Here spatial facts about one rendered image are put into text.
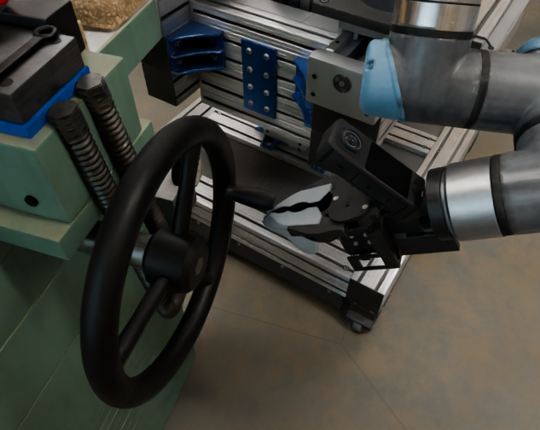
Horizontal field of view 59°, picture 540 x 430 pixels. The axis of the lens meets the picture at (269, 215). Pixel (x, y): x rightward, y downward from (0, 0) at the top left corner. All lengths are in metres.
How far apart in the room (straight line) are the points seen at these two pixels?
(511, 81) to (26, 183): 0.43
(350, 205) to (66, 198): 0.27
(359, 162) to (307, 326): 0.95
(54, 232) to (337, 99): 0.54
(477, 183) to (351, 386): 0.92
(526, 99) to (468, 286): 1.09
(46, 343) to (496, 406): 1.07
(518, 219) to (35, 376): 0.57
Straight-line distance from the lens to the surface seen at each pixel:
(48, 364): 0.71
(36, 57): 0.44
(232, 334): 1.35
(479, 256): 1.62
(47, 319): 0.67
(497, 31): 1.10
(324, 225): 0.49
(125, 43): 0.68
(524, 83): 0.50
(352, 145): 0.45
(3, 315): 0.60
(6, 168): 0.45
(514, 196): 0.45
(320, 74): 0.85
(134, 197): 0.37
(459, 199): 0.45
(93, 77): 0.45
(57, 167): 0.44
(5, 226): 0.50
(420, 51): 0.47
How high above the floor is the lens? 1.21
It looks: 49 degrees down
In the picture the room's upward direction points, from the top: straight up
